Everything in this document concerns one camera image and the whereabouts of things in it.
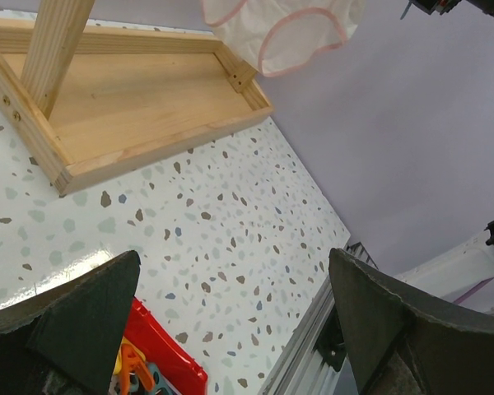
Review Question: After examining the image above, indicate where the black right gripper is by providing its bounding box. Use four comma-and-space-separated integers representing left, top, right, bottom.
398, 0, 494, 21

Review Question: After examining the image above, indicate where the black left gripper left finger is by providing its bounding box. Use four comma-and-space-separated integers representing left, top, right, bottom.
0, 250, 140, 394

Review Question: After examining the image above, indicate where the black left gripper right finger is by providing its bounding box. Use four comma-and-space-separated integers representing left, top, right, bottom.
329, 249, 494, 394

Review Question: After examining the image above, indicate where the white pink-trimmed underwear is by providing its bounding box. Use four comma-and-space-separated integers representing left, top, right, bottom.
201, 0, 366, 77

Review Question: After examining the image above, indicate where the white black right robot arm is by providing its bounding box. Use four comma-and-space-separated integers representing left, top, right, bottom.
396, 1, 494, 317

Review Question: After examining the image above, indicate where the wooden hanger rack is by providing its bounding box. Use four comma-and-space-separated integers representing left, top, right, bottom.
0, 1, 273, 195

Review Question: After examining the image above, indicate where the pile of coloured clothespins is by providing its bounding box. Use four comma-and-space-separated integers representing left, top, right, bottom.
108, 337, 172, 394

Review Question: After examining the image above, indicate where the red plastic bin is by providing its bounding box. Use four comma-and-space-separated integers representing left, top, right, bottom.
122, 299, 208, 395

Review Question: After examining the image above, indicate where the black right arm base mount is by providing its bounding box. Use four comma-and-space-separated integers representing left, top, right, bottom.
315, 306, 347, 372

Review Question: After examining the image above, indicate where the aluminium rail frame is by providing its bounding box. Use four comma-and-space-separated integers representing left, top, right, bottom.
257, 242, 380, 395

